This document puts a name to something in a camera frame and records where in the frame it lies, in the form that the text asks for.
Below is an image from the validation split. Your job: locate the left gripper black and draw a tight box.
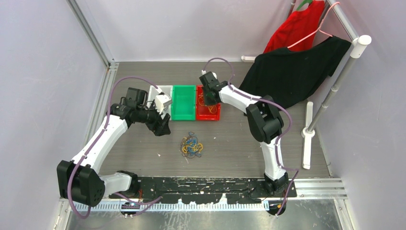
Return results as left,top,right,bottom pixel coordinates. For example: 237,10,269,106
136,100,170,136

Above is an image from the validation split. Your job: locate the orange cable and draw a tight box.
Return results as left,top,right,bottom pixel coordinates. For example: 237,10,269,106
198,95,219,114

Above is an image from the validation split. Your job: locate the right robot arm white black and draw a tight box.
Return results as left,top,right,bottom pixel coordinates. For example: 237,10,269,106
199,71,289,197

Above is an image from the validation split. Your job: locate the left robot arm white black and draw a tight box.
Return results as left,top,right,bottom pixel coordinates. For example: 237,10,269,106
56,88,172,207

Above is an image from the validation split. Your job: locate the red plastic bin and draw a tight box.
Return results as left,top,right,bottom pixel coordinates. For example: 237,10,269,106
195,85,221,121

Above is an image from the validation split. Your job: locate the green plastic bin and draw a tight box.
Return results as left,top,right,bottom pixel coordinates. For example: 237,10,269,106
171,85,196,121

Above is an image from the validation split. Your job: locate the white plastic bin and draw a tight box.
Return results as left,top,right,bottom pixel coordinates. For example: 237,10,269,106
147,85,173,107

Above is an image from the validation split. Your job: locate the black shirt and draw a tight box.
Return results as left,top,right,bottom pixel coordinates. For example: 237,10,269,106
239,36,351,109

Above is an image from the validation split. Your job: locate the red shirt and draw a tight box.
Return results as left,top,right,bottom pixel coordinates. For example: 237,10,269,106
263,0,325,53

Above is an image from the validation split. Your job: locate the pink clothes hanger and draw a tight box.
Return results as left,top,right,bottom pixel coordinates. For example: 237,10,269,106
287,1,340,49

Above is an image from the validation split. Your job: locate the green clothes hanger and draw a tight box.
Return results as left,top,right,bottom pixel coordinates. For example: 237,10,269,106
296,0,313,11

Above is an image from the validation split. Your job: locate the white clothes rack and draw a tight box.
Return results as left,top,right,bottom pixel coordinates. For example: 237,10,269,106
241,0,372,170

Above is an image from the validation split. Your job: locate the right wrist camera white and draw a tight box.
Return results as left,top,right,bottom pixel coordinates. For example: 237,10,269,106
201,70,217,79

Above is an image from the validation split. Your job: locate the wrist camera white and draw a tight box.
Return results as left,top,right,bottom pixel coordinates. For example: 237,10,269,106
154,92,172,115
201,70,217,79

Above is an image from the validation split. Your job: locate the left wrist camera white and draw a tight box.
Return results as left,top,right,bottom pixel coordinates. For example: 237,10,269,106
154,92,172,115

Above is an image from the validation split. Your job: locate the blue cable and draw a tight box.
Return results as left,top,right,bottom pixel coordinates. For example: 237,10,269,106
182,131,203,159

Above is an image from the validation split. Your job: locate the yellow cable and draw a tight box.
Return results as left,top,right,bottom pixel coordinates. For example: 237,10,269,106
180,136,203,156

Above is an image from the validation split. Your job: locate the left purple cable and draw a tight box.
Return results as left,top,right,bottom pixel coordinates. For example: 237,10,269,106
67,76,164,219

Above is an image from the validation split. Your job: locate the aluminium frame post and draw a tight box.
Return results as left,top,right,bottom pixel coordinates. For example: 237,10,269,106
67,0,114,67

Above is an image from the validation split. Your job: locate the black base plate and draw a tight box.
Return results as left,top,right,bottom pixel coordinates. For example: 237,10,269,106
122,177,297,205

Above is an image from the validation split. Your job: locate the white cable duct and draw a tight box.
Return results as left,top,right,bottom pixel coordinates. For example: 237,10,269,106
70,202,270,212

